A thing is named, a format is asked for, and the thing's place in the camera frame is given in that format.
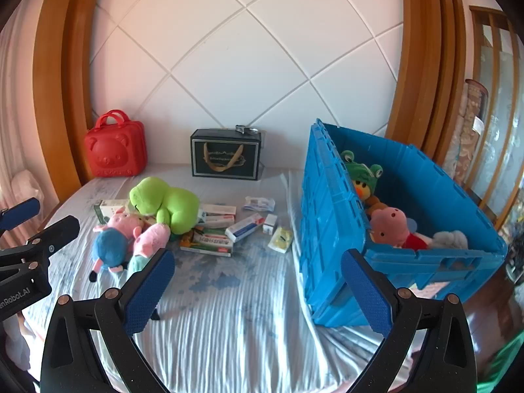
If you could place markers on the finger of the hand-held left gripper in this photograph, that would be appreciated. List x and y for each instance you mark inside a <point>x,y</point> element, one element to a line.
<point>61,231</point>
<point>22,213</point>

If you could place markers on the pale rolled carpet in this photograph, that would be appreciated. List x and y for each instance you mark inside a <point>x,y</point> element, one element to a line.
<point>452,151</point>

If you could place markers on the long white blue medicine box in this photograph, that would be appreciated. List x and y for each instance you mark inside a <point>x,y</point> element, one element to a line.
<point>245,228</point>

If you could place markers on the white padded headboard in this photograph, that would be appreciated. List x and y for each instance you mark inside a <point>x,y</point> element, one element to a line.
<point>245,69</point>

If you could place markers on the blue plastic crate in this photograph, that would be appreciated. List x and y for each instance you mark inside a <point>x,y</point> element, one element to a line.
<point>327,233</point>

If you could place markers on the metal clip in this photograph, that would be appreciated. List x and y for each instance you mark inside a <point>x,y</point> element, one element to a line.
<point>245,129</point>

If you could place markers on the pale fluffy plush toy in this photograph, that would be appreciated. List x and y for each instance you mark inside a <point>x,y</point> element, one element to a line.
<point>450,238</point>

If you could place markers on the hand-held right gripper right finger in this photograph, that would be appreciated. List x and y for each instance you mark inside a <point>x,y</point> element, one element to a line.
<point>368,294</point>

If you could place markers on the white box green pink label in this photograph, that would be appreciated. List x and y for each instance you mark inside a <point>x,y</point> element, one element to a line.
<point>217,221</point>

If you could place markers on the wooden headboard frame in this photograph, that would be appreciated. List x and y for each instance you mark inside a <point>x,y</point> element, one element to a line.
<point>61,90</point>

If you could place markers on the clear plastic packet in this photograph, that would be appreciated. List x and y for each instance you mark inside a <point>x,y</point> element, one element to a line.
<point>258,203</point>

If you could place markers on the white curtain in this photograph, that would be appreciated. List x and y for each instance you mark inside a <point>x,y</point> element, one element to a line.
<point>16,110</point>

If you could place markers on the white green medicine box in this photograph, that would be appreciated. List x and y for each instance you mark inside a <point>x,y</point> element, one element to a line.
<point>110,205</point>

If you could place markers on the white medicine box red end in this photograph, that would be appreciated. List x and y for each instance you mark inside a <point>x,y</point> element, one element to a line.
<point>221,209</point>

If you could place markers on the brown floral rolled carpet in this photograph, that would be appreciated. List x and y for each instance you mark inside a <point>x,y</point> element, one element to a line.
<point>477,131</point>

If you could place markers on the orange box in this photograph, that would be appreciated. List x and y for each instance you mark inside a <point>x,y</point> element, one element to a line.
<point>187,241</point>

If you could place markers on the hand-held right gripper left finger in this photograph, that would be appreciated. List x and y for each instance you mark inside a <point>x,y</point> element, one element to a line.
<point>149,290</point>

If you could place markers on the red bear carry case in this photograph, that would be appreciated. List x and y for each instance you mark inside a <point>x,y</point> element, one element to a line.
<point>114,151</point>

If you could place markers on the striped blue white bed sheet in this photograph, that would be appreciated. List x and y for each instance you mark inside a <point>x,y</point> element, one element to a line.
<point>245,315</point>

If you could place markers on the pig plush toy teal dress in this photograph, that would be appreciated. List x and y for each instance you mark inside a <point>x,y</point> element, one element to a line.
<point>151,237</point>

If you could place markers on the yellow sachet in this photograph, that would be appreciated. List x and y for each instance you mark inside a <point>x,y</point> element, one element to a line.
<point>280,239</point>

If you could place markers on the pig plush toy blue shirt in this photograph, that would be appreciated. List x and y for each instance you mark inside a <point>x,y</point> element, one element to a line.
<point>108,249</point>

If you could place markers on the dark gift bag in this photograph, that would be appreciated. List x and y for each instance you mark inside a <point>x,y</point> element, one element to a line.
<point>245,159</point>

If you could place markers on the green frog plush toy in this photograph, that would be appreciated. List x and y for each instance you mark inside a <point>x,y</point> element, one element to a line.
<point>180,208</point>

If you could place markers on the wooden glass partition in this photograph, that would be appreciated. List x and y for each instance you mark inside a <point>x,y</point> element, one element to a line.
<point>497,90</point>

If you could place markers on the small white barcode box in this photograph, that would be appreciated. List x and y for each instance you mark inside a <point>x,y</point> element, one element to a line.
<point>269,225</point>

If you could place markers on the green cloth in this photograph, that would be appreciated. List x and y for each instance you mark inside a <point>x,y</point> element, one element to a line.
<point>507,368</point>

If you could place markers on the duck plush toy frog hat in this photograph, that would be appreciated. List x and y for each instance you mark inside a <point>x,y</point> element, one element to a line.
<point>360,172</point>

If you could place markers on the pig plush toy red dress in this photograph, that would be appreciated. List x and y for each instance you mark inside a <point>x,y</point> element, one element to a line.
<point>389,221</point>

